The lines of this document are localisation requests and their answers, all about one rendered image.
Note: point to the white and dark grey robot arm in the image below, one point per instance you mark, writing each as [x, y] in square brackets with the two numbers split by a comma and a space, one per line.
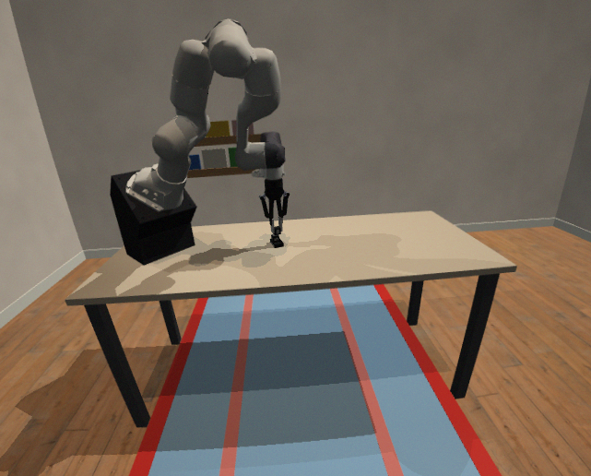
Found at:
[230, 55]

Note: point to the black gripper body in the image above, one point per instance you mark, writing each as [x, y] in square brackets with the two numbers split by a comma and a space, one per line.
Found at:
[274, 186]

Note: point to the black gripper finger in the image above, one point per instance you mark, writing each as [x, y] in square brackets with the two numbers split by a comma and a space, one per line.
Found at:
[271, 210]
[282, 210]

